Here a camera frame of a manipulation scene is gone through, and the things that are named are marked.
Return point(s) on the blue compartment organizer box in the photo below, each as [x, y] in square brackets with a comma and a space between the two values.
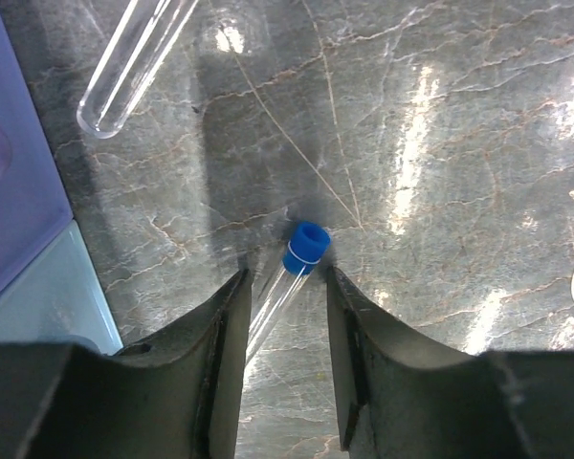
[49, 290]

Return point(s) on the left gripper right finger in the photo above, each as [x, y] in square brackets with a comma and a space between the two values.
[399, 393]

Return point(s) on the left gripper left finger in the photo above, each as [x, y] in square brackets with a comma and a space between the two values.
[185, 396]

